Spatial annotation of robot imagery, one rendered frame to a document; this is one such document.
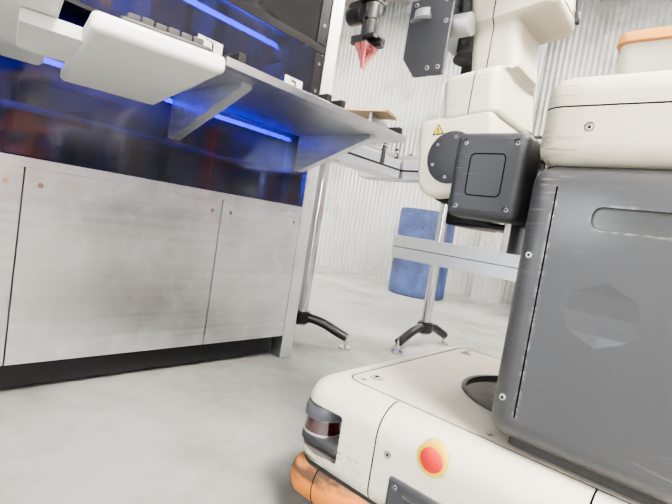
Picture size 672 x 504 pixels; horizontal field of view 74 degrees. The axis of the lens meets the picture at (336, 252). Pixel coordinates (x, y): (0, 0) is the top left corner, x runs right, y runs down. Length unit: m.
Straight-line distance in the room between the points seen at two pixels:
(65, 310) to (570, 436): 1.18
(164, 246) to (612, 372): 1.18
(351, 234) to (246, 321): 3.97
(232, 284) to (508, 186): 1.07
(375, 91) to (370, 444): 5.21
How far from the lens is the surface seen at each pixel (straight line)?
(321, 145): 1.63
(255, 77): 1.11
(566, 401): 0.69
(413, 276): 4.13
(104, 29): 0.78
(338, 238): 5.61
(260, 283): 1.67
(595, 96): 0.70
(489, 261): 2.14
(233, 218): 1.56
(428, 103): 5.50
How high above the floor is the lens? 0.56
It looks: 4 degrees down
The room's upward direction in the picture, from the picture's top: 9 degrees clockwise
